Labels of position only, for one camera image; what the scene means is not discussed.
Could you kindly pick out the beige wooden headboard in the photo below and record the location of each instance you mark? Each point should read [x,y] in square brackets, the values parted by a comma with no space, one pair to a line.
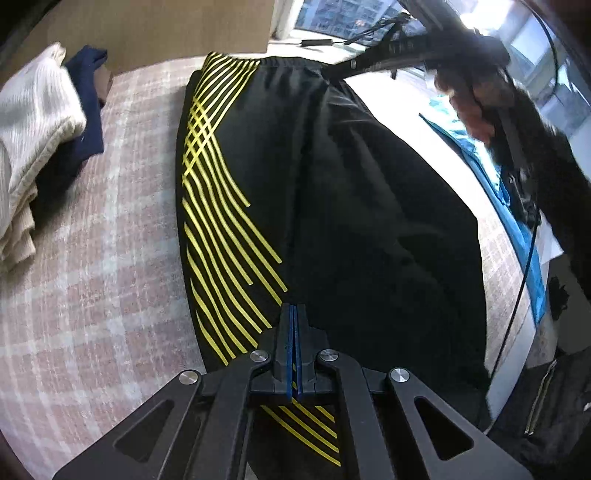
[161,32]

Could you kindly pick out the black power adapter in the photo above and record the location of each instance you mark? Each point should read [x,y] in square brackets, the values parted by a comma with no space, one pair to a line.
[317,42]

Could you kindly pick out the person's right forearm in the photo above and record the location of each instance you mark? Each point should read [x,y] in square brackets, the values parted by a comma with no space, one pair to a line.
[561,152]

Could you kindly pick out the navy blue garment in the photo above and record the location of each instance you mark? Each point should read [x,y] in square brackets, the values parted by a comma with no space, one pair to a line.
[85,92]

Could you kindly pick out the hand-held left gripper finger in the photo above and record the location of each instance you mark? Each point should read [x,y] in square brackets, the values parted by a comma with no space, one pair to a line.
[299,355]
[290,355]

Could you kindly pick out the black bag with zipper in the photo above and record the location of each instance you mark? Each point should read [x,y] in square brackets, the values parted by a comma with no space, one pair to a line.
[554,406]

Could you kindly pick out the blue cloth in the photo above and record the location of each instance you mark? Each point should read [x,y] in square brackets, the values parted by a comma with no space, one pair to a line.
[480,161]

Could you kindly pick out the window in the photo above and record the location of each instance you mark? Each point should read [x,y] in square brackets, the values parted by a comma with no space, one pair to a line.
[341,16]

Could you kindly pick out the cream knit sweater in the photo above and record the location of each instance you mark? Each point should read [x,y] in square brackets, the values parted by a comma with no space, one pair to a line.
[37,138]

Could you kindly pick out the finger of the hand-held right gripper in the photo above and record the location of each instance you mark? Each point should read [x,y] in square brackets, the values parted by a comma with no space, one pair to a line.
[369,55]

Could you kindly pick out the person's right hand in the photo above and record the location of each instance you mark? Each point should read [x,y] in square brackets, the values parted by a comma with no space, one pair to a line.
[471,115]

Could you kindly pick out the pink plaid bed sheet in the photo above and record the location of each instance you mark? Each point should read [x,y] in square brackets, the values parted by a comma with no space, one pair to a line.
[106,286]

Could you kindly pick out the black shorts with yellow stripes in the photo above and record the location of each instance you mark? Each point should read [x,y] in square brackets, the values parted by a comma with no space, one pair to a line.
[351,207]

